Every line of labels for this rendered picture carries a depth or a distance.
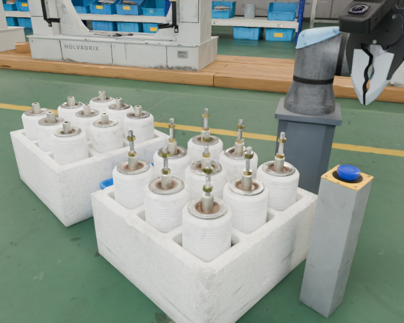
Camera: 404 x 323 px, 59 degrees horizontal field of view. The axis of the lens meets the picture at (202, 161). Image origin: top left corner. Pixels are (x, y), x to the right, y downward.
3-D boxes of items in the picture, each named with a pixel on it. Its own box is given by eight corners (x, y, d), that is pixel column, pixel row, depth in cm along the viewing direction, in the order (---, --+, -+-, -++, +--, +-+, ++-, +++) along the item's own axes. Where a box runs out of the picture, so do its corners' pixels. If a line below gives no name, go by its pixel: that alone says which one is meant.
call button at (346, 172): (341, 171, 69) (343, 161, 68) (361, 179, 66) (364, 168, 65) (331, 178, 66) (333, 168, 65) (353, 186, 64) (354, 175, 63)
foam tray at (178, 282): (203, 198, 118) (204, 148, 110) (310, 255, 93) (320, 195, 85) (98, 252, 93) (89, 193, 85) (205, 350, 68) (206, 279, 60)
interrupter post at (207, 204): (204, 204, 69) (204, 190, 67) (215, 207, 68) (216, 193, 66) (199, 211, 67) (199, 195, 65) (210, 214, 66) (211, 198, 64)
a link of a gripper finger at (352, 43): (373, 75, 59) (385, 18, 55) (369, 77, 58) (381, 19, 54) (345, 71, 62) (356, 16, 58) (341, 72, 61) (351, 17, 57)
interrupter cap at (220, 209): (197, 195, 72) (197, 192, 72) (233, 204, 69) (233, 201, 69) (179, 215, 66) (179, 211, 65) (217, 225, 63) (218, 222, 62)
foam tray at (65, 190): (116, 150, 152) (112, 109, 144) (173, 184, 126) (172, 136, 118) (20, 178, 128) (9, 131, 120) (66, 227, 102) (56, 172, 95)
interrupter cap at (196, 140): (195, 135, 101) (195, 132, 101) (221, 138, 100) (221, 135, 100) (188, 145, 95) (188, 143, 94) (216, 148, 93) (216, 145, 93)
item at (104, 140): (116, 166, 122) (111, 116, 115) (131, 176, 116) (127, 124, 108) (90, 175, 117) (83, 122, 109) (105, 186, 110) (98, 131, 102)
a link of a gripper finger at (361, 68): (376, 99, 64) (388, 45, 60) (361, 106, 60) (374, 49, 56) (358, 95, 66) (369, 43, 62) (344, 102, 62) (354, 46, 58)
